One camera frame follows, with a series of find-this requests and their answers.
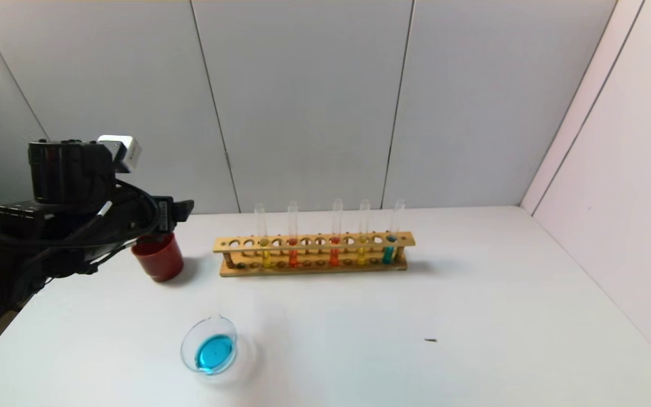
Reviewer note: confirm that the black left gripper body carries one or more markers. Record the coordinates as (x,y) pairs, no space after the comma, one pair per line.
(166,213)

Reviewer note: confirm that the left gripper black finger with barcode sticker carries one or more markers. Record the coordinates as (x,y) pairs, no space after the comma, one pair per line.
(164,217)

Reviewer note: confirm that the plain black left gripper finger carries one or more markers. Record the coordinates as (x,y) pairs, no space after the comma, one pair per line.
(184,209)

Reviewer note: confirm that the test tube with yellow liquid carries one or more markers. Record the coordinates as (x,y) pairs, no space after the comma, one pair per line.
(361,255)
(267,259)

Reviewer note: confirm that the test tube with orange liquid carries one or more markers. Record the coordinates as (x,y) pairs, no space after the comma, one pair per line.
(334,257)
(293,257)

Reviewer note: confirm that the wooden test tube rack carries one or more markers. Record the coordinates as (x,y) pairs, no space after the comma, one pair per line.
(303,272)

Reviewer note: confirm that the clear glass beaker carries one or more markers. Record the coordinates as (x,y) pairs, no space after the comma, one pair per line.
(215,353)

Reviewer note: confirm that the test tube with blue liquid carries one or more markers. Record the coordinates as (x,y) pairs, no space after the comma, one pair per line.
(387,254)

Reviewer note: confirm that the dark red plastic cup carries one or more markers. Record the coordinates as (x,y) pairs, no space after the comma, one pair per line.
(161,263)

